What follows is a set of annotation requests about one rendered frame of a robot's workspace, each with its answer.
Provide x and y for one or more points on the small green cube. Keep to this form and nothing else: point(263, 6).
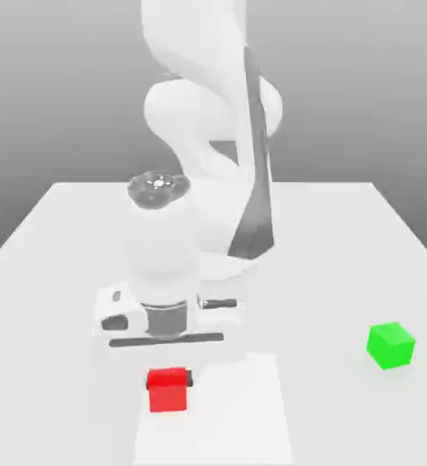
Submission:
point(389, 346)

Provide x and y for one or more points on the small red cube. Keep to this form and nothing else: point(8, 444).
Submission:
point(167, 393)

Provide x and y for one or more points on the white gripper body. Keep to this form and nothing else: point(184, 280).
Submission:
point(166, 348)

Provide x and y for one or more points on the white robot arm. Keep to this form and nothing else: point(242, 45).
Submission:
point(184, 120)

